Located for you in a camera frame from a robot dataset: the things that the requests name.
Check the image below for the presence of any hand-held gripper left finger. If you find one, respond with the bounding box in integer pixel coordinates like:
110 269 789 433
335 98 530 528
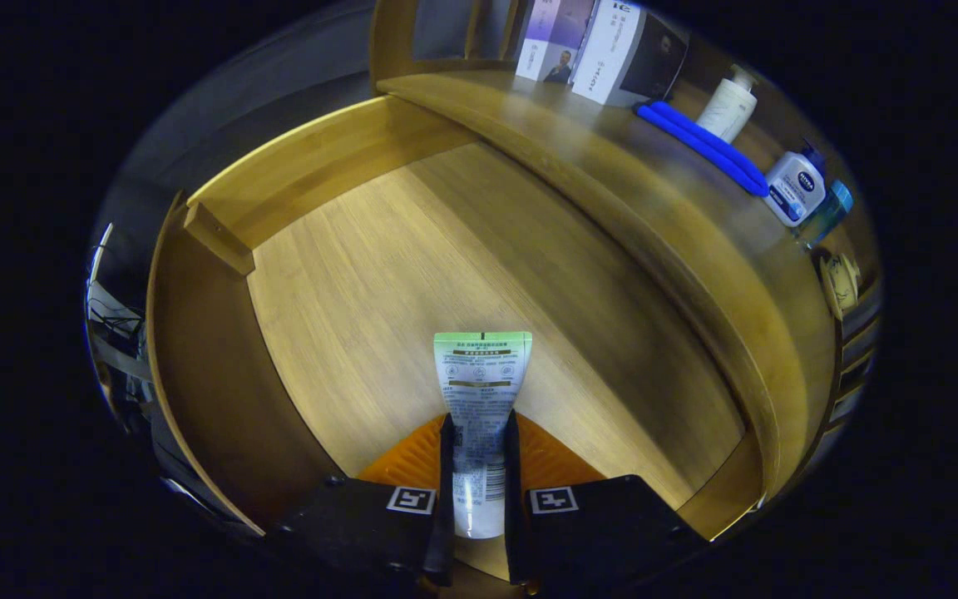
267 413 457 587

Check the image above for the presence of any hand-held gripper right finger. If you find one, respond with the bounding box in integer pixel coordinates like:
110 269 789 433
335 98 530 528
502 409 709 587

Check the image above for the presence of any white green-ended cream tube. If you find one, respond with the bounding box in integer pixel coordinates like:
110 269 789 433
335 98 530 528
433 331 533 540

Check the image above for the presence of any brown wooden drawer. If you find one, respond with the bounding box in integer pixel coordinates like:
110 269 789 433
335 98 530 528
145 94 767 583

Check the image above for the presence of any wooden countertop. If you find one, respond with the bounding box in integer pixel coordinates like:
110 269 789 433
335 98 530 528
378 71 842 500

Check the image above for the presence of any brown wooden cabinet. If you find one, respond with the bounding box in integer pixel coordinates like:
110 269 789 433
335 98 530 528
369 0 886 504

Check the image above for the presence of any beige lidded teacup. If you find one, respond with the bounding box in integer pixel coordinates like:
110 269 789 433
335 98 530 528
816 250 862 321

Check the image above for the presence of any blue folded cloth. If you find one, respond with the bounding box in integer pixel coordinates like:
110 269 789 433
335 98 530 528
634 100 771 198

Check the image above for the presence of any white blue-capped lotion bottle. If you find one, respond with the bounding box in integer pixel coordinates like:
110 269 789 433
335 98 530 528
763 141 827 228

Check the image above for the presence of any teal slim bottle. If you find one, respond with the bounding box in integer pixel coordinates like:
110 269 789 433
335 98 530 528
795 179 854 249

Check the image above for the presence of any black backdrop cloth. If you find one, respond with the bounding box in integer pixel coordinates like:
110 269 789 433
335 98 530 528
113 8 380 275

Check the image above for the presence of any cream pump bottle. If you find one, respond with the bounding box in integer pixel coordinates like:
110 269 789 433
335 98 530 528
695 65 758 144

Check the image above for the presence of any thick white book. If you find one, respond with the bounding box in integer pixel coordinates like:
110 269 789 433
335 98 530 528
570 0 690 107

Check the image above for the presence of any purple book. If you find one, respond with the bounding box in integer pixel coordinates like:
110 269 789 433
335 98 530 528
515 0 598 84

